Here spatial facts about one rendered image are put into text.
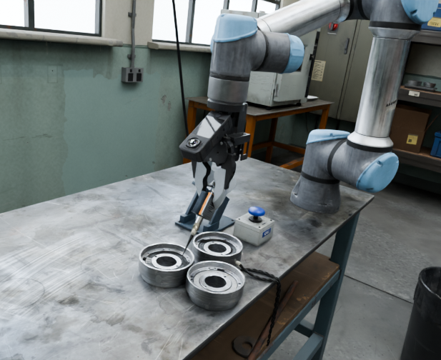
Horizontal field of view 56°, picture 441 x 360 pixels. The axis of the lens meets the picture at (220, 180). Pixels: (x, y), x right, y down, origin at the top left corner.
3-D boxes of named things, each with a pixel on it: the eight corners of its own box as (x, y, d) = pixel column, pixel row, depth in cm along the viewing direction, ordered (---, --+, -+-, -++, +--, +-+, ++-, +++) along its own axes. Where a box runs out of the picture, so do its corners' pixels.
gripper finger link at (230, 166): (235, 189, 80) (236, 145, 78) (231, 191, 79) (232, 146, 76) (215, 185, 83) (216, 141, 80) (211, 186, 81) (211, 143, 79)
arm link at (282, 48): (273, 32, 88) (232, 26, 82) (311, 36, 80) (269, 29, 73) (267, 69, 91) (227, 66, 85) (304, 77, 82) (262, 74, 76)
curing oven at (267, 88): (278, 113, 292) (294, 15, 270) (209, 97, 323) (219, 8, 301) (312, 107, 341) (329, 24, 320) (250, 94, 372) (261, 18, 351)
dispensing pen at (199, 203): (171, 250, 80) (208, 173, 83) (181, 255, 84) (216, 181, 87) (180, 254, 79) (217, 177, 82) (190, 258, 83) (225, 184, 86)
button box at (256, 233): (257, 246, 95) (261, 228, 94) (232, 236, 99) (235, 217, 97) (274, 236, 102) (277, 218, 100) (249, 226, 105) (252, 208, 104)
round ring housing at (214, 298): (236, 319, 70) (239, 299, 68) (176, 304, 72) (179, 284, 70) (246, 286, 80) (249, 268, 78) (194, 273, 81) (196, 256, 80)
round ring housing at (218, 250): (180, 258, 86) (182, 241, 85) (212, 243, 94) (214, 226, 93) (219, 280, 80) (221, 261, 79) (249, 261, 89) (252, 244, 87)
